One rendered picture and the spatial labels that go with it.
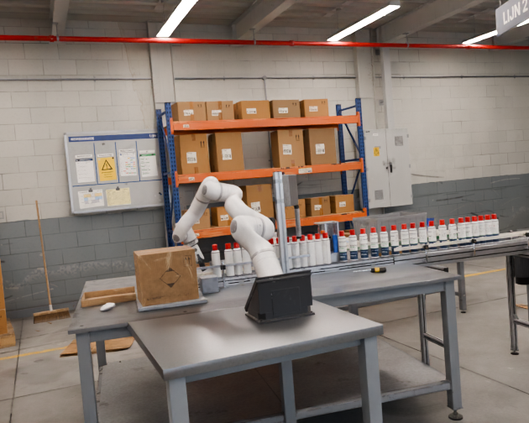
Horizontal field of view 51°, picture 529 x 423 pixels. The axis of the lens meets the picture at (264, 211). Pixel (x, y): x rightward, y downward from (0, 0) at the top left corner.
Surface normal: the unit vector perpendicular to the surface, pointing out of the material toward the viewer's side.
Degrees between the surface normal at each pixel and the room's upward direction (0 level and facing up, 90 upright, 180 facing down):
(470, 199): 90
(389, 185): 90
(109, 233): 90
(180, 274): 90
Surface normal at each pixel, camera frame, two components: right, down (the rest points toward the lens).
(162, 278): 0.33, 0.03
